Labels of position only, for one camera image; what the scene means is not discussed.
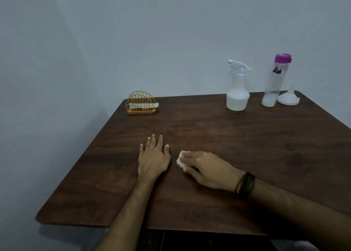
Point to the white translucent spray bottle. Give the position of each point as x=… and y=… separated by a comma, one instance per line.
x=237, y=101

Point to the clear water bottle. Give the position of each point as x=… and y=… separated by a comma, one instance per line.
x=272, y=89

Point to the person's left hand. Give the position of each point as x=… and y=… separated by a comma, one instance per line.
x=153, y=163

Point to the person's right hand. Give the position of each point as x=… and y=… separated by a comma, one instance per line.
x=214, y=171

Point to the person's left forearm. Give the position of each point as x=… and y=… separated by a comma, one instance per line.
x=129, y=218

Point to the purple bottle cap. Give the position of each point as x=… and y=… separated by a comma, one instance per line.
x=283, y=58

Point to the person's right forearm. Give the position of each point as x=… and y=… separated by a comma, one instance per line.
x=301, y=218

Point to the white spray trigger head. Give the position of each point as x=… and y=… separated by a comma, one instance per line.
x=237, y=65

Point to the white plastic funnel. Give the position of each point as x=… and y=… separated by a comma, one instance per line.
x=289, y=98

